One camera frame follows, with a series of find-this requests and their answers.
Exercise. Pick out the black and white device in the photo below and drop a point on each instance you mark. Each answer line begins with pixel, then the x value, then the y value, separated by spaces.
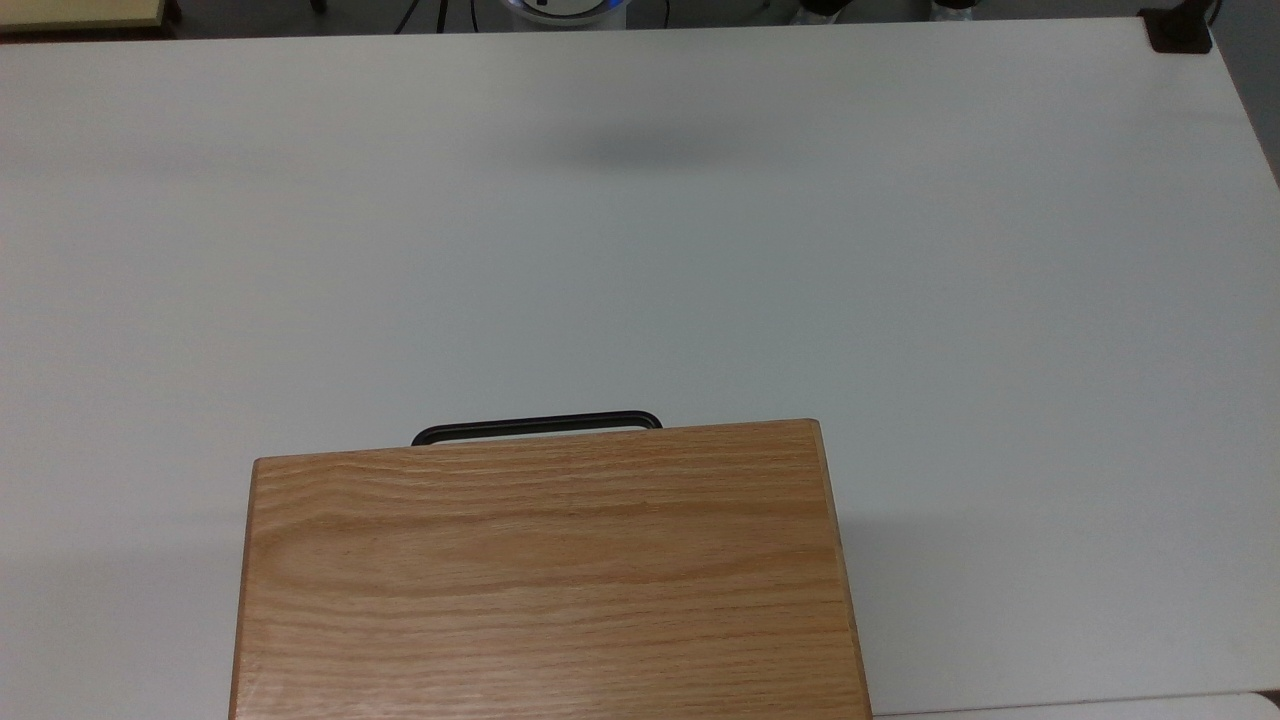
pixel 822 9
pixel 955 8

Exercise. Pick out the yellow wooden board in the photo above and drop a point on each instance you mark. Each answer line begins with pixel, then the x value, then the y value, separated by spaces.
pixel 75 12

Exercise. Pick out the black table clamp with pole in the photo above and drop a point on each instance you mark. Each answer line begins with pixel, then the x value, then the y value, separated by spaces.
pixel 1180 32

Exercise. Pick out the Franka robot arm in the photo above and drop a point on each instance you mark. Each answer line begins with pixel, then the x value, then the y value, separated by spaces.
pixel 560 8

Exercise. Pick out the light oak wooden cabinet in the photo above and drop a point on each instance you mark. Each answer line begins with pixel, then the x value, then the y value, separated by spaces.
pixel 550 580

